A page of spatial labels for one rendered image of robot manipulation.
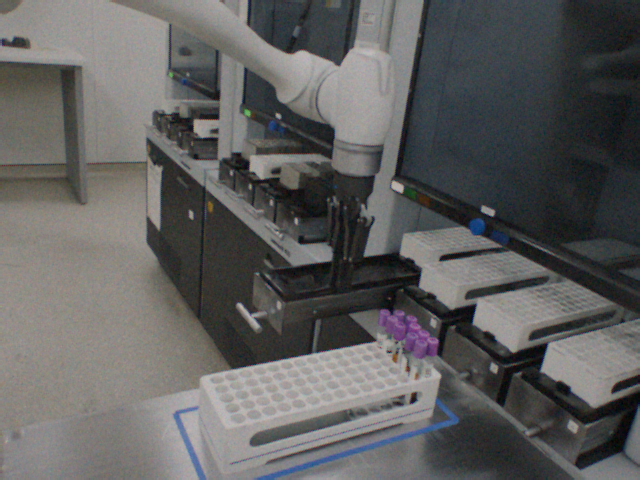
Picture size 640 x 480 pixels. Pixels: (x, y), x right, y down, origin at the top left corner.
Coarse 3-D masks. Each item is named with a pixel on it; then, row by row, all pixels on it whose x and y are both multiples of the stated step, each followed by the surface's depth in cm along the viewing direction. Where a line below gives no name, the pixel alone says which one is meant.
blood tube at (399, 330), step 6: (396, 324) 75; (402, 324) 75; (396, 330) 75; (402, 330) 74; (396, 336) 75; (402, 336) 75; (396, 342) 75; (402, 342) 75; (396, 348) 76; (396, 354) 76; (396, 360) 76
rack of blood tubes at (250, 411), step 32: (352, 352) 78; (224, 384) 68; (256, 384) 70; (288, 384) 70; (320, 384) 70; (352, 384) 71; (384, 384) 72; (416, 384) 73; (224, 416) 63; (256, 416) 64; (288, 416) 64; (320, 416) 73; (352, 416) 73; (384, 416) 72; (416, 416) 75; (224, 448) 62; (256, 448) 64; (288, 448) 66
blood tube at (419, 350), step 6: (420, 342) 72; (414, 348) 72; (420, 348) 71; (414, 354) 72; (420, 354) 71; (414, 360) 72; (420, 360) 72; (414, 366) 72; (420, 366) 72; (414, 372) 73; (414, 378) 73; (408, 396) 74; (414, 396) 74; (408, 402) 75
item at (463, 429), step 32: (448, 384) 84; (96, 416) 69; (128, 416) 70; (160, 416) 71; (192, 416) 71; (448, 416) 77; (480, 416) 78; (0, 448) 63; (32, 448) 64; (64, 448) 64; (96, 448) 65; (128, 448) 65; (160, 448) 66; (192, 448) 66; (320, 448) 69; (352, 448) 69; (384, 448) 70; (416, 448) 70; (448, 448) 71; (480, 448) 72; (512, 448) 73
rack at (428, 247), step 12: (456, 228) 137; (408, 240) 127; (420, 240) 127; (432, 240) 127; (444, 240) 128; (456, 240) 129; (468, 240) 130; (480, 240) 131; (408, 252) 127; (420, 252) 124; (432, 252) 121; (444, 252) 123; (456, 252) 125; (468, 252) 138; (480, 252) 135; (492, 252) 135; (504, 252) 136; (420, 264) 124
